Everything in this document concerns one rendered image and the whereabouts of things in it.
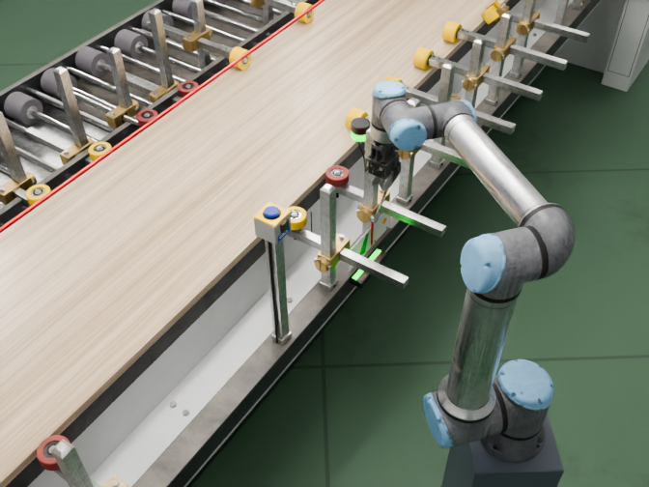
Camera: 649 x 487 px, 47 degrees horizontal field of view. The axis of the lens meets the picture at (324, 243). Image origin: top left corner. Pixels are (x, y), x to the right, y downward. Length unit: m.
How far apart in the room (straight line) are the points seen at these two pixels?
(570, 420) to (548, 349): 0.34
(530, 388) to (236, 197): 1.11
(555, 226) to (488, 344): 0.31
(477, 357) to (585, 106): 3.07
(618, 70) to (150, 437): 3.55
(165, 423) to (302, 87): 1.40
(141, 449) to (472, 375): 0.97
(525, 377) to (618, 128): 2.68
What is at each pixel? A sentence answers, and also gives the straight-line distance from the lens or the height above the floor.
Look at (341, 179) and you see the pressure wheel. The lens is 2.51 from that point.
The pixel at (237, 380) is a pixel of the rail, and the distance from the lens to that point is 2.23.
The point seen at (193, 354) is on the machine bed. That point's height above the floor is 0.68.
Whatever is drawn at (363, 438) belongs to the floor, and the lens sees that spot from 2.92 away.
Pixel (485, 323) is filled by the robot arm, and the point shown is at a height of 1.24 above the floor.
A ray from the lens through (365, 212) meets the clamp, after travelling 2.44.
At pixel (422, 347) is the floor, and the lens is 3.18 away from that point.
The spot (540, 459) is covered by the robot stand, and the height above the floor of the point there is 0.60.
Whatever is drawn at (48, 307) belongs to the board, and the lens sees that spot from 2.26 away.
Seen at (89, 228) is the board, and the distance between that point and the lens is 2.46.
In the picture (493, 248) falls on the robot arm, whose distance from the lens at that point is 1.54.
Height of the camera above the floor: 2.52
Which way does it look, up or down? 45 degrees down
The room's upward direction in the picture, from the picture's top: 1 degrees counter-clockwise
